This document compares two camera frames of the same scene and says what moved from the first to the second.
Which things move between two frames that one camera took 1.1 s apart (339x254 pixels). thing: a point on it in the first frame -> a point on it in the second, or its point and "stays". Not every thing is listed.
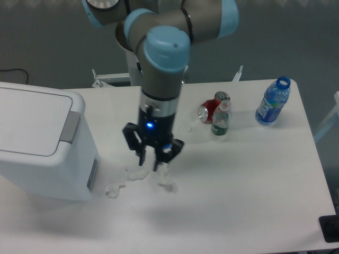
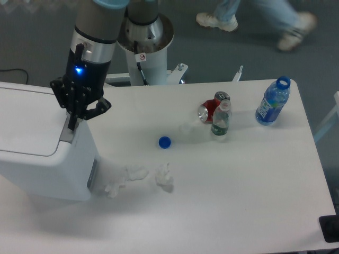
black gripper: x=155 y=127 -> x=89 y=78
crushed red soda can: x=206 y=110 stays
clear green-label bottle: x=221 y=118 stays
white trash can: x=47 y=148 stays
